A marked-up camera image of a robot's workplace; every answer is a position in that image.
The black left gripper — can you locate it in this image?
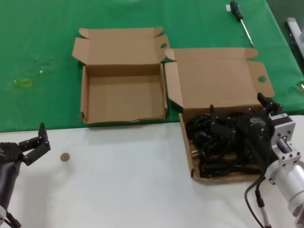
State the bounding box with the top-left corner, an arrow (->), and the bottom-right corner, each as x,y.
0,123 -> 51,166

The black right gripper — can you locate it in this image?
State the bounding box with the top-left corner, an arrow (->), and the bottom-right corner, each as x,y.
210,92 -> 284,175

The large open cardboard box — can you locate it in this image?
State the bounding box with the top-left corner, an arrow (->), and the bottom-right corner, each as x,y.
164,47 -> 276,184

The shallow open cardboard box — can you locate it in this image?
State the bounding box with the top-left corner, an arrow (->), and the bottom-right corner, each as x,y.
72,26 -> 171,124

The yellow square band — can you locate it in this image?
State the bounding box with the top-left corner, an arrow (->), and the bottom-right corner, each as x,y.
19,78 -> 33,88

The green table cloth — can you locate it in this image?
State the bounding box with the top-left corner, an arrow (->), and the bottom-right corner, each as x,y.
0,0 -> 304,133

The grey metal object at edge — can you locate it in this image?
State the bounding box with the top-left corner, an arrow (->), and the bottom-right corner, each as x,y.
286,17 -> 304,48

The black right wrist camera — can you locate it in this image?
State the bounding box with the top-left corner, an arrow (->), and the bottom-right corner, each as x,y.
268,113 -> 289,123

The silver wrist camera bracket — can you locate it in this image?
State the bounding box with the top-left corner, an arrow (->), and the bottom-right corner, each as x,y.
272,118 -> 304,167

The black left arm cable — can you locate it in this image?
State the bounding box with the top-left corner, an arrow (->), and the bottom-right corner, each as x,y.
3,210 -> 22,228

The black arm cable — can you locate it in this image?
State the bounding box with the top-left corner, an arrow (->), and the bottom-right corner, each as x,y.
3,210 -> 22,228
244,176 -> 266,228

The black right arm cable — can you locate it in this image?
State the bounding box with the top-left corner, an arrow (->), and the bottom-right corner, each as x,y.
244,176 -> 266,228

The grey right arm cable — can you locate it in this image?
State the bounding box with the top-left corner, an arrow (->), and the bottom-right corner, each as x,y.
255,187 -> 273,228

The green handled screwdriver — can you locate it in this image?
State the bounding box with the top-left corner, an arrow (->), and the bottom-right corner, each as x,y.
229,0 -> 254,47

